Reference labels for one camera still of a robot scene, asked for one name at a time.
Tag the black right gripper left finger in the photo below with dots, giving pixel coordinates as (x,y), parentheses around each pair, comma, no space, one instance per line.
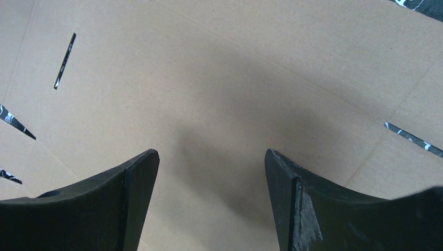
(106,211)

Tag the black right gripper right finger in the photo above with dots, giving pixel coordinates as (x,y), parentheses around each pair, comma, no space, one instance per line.
(313,213)

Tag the brown cardboard box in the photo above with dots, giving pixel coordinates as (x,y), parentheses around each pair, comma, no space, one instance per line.
(350,90)

